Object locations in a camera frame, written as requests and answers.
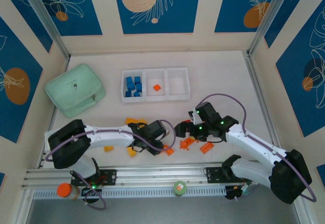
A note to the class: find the orange arch lego piece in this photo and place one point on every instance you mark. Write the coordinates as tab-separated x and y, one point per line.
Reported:
186	143

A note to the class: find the orange square lego plate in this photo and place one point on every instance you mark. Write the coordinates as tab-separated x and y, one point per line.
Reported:
157	87

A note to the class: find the large blue lego brick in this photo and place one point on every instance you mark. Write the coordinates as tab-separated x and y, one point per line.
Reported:
130	85

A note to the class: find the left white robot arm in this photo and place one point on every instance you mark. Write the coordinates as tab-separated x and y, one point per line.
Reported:
111	140

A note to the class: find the amber yellow lego brick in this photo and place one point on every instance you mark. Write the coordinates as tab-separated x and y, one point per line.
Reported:
132	120

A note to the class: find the small yellow lego brick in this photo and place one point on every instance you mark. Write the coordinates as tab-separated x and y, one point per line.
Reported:
108	148

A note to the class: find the green cylinder with sticker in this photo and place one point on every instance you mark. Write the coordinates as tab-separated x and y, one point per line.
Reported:
179	188

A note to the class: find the black base electronics box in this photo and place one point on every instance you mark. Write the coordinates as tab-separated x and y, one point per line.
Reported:
236	192
91	191

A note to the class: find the mint green zipper case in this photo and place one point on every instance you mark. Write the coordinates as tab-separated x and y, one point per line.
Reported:
73	87

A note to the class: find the jar with orange lid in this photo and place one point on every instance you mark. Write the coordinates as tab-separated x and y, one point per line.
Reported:
64	189

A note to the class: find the long aluminium base rail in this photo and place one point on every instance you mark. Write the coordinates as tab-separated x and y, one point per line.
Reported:
157	174

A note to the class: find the aluminium side rail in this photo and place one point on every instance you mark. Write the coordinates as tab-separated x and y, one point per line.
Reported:
41	159
259	94

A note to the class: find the aluminium frame post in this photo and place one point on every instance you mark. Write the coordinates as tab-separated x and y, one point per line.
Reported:
271	15

